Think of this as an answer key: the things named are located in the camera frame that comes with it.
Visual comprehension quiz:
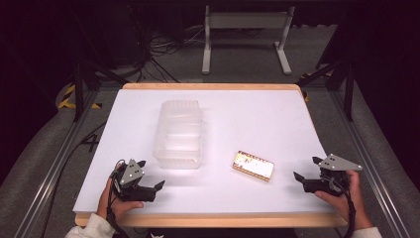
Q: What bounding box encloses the person's left hand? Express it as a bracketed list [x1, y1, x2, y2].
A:
[96, 167, 145, 226]

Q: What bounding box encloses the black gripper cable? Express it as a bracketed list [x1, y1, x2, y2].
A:
[105, 159, 131, 238]
[341, 188, 359, 238]

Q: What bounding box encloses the yellow black hazard tape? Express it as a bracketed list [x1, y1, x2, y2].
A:
[57, 83, 102, 110]

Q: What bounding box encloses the black floor cable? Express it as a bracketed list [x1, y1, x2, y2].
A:
[40, 121, 108, 238]

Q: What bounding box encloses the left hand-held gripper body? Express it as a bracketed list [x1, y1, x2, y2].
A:
[112, 159, 157, 203]

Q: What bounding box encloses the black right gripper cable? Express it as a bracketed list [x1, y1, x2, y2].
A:
[341, 188, 359, 238]

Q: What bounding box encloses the black metal stand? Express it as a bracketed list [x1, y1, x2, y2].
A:
[296, 59, 357, 123]
[72, 58, 131, 123]

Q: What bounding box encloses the clear plastic storage box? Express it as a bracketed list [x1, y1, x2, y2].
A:
[153, 99, 204, 171]

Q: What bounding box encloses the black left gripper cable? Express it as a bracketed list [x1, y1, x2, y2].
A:
[105, 159, 131, 238]

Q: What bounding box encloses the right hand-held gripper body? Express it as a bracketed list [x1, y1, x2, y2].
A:
[302, 153, 364, 197]

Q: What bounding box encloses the gold snack packet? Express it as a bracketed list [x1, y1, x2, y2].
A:
[231, 150, 275, 183]

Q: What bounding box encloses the white table sheet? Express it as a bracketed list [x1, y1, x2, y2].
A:
[72, 88, 336, 215]

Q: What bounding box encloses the white metal stand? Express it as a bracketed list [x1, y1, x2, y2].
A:
[201, 5, 296, 75]

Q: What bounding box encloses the aluminium floor rail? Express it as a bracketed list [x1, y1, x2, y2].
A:
[329, 89, 412, 238]
[12, 88, 101, 238]

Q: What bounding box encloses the bundle of black floor cables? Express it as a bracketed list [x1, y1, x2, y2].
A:
[127, 6, 206, 83]

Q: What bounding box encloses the person's right hand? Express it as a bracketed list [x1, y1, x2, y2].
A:
[314, 170, 374, 231]

